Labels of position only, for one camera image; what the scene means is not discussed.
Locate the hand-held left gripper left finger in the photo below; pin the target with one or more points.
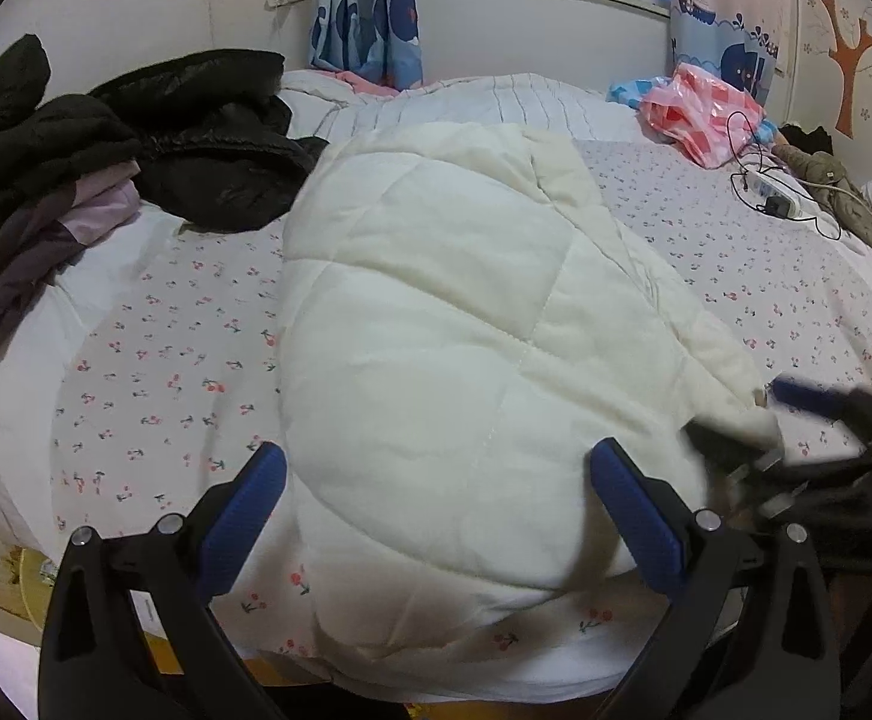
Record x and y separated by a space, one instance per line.
245 521

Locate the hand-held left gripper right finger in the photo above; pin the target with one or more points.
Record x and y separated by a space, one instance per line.
631 510

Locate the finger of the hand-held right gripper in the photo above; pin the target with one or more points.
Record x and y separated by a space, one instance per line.
728 446
803 392

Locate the white quilted coat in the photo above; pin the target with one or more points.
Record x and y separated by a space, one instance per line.
443 330

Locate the black plug adapter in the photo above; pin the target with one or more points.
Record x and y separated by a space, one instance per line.
781 207

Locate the bed with cherry print sheet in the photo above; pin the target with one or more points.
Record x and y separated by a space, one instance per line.
166 345

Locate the olive garment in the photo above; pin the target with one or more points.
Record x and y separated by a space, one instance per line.
833 180

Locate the white power strip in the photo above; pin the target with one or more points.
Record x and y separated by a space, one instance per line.
762 181

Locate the small black cloth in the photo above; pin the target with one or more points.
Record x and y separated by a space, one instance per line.
811 139

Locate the pink plastic bag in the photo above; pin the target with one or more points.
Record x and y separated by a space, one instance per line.
683 112

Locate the purple garment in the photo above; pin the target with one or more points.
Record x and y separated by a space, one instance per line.
16 270

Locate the light blue cloth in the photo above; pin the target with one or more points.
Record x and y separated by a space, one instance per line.
627 90

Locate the black puffer jacket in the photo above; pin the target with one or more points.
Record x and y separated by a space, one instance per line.
218 150

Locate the blue whale print curtain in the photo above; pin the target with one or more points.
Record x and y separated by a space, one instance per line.
713 0
368 15

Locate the white striped quilt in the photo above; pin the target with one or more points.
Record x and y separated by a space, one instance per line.
481 101

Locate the pink cloth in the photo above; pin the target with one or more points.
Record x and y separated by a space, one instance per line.
368 82

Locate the orange tree wall sticker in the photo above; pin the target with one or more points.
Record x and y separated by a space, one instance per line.
848 82

